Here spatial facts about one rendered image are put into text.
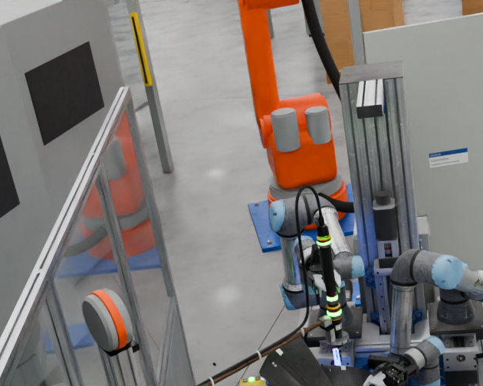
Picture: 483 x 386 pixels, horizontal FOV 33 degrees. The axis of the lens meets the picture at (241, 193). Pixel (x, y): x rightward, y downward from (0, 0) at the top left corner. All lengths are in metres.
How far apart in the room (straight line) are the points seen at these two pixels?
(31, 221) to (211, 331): 1.40
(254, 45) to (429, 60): 2.44
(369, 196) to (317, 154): 3.11
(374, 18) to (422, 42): 6.27
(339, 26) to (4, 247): 6.49
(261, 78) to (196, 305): 1.86
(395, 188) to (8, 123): 2.60
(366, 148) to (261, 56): 3.22
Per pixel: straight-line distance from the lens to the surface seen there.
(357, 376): 2.98
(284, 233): 3.16
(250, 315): 5.72
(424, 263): 2.96
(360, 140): 3.31
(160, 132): 8.40
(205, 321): 5.75
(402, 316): 3.08
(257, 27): 6.40
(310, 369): 2.72
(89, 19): 6.85
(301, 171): 6.52
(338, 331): 2.64
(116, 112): 3.31
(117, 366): 2.17
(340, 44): 10.66
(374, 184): 3.38
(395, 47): 4.20
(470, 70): 4.31
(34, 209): 5.31
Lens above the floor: 2.92
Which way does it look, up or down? 22 degrees down
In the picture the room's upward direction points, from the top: 10 degrees counter-clockwise
